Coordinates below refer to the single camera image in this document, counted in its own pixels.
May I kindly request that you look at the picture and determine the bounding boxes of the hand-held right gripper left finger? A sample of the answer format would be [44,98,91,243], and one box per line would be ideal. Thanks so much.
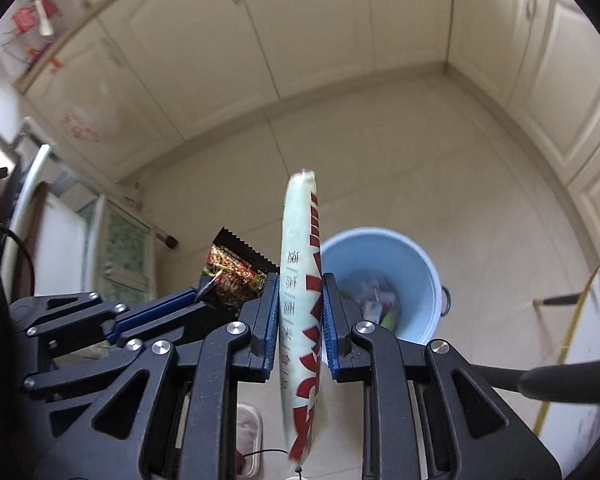
[32,272,281,480]

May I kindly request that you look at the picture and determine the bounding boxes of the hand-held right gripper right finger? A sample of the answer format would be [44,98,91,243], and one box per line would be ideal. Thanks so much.
[322,272,563,480]

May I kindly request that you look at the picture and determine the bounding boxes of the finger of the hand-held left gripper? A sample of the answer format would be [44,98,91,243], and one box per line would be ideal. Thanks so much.
[10,287,206,338]
[22,305,241,391]

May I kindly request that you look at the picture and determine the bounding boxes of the black snack wrapper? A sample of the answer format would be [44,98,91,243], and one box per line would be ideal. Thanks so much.
[197,226,279,321]

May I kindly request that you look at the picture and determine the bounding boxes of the white red food bag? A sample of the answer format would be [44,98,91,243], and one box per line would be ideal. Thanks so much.
[279,169,326,461]

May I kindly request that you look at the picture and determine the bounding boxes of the blue plastic bucket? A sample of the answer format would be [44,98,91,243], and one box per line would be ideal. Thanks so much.
[320,228,453,346]

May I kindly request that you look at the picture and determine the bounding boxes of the green patterned glass cabinet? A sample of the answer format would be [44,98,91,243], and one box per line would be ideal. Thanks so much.
[77,195,156,296]

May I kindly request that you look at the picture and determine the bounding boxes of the white plastic container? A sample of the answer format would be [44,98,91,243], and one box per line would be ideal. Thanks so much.
[236,404,263,478]

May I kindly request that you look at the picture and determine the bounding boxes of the white appliance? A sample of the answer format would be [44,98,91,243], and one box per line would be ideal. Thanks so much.
[2,142,98,301]

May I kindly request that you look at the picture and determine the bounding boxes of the clear bag with red print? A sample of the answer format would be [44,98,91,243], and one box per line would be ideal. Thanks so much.
[57,95,126,148]

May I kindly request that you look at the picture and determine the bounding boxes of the cream base cabinets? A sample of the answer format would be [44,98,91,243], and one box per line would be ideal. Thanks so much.
[15,0,600,261]

